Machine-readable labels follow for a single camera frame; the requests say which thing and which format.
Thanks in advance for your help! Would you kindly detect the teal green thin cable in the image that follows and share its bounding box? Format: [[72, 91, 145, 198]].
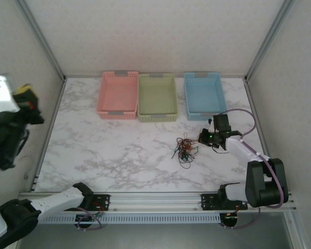
[[178, 146, 201, 170]]

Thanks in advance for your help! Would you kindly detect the orange thin cable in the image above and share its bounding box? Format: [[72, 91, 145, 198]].
[[182, 144, 197, 155]]

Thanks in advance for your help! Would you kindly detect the pile of wires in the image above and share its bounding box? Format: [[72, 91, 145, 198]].
[[174, 140, 196, 163]]

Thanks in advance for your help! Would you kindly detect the blue plastic basket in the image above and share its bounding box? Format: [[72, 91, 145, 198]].
[[183, 72, 228, 121]]

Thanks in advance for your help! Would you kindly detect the green plastic basket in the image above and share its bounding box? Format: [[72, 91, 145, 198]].
[[137, 73, 179, 123]]

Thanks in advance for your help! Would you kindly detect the small circuit board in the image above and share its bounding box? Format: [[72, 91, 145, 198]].
[[221, 211, 239, 227], [75, 211, 104, 224]]

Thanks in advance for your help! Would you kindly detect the pink plastic basket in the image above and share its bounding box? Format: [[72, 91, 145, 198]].
[[96, 70, 140, 120]]

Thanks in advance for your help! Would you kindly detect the aluminium table side rail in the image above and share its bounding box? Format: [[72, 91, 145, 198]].
[[28, 77, 67, 193], [244, 77, 295, 198]]

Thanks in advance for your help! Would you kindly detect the aluminium frame post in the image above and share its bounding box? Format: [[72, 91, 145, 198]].
[[244, 0, 296, 83], [17, 0, 67, 82]]

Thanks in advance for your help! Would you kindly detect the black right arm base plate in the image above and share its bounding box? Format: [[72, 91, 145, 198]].
[[201, 193, 248, 211]]

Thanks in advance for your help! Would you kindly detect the aluminium mounting rail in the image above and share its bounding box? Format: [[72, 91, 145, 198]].
[[17, 191, 299, 213]]

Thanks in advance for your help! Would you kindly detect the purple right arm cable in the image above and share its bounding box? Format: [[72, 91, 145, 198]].
[[219, 108, 287, 230]]

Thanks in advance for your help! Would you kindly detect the slotted grey cable duct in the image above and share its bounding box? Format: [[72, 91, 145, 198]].
[[38, 213, 221, 225]]

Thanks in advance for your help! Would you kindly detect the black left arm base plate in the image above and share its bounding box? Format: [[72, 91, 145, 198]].
[[89, 193, 111, 211]]

